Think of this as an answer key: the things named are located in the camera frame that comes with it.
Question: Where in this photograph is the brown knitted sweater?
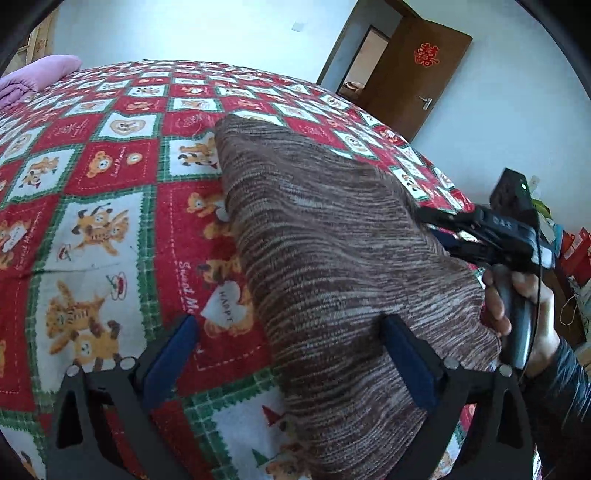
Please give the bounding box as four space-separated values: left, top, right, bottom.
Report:
215 114 504 480

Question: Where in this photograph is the brown wooden door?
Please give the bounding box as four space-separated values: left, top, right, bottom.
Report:
360 18 472 143

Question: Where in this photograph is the brown wooden door frame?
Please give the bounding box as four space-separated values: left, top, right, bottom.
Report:
316 0 404 93

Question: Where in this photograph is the red printed bed blanket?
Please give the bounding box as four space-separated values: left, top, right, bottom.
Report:
0 59 478 480

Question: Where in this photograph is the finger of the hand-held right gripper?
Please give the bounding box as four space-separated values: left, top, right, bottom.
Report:
431 231 499 265
416 205 485 232

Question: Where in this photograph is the red paper door decoration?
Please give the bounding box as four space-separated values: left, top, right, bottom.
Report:
414 42 441 68

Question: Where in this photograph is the purple folded blanket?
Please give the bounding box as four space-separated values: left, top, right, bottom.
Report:
0 55 83 108

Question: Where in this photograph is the person's right forearm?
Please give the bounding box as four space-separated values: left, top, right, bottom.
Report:
522 337 591 480

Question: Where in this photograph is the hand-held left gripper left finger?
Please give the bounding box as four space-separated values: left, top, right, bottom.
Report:
44 314 199 480

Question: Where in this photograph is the yellow patterned curtain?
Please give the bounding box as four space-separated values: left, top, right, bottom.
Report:
18 9 58 63

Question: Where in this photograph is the person's right hand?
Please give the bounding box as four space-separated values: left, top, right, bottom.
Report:
480 265 563 379

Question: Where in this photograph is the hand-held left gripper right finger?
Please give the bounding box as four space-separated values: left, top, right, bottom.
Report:
381 314 543 480

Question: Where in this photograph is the green bag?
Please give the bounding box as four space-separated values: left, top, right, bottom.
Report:
531 196 555 223

